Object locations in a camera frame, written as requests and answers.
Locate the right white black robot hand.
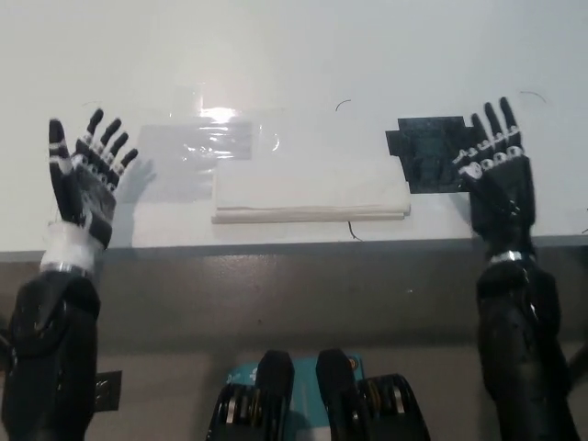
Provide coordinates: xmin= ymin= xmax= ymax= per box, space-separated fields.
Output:
xmin=451 ymin=96 xmax=537 ymax=265

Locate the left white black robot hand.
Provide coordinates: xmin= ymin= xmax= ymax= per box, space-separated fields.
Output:
xmin=39 ymin=107 xmax=141 ymax=277

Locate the white napkin stack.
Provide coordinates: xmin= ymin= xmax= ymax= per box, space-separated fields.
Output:
xmin=210 ymin=153 xmax=413 ymax=226

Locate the black teal robot torso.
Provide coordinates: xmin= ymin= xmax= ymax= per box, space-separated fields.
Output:
xmin=209 ymin=348 xmax=433 ymax=441

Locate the black tape patch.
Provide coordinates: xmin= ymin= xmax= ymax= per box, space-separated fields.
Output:
xmin=384 ymin=116 xmax=480 ymax=196

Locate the clear plastic bag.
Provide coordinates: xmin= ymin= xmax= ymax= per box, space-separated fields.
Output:
xmin=132 ymin=120 xmax=254 ymax=204

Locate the clear plastic tape film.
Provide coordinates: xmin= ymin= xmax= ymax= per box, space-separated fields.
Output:
xmin=174 ymin=85 xmax=287 ymax=161

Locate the black floor outlet plate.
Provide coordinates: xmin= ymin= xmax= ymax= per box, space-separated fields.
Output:
xmin=93 ymin=369 xmax=124 ymax=413

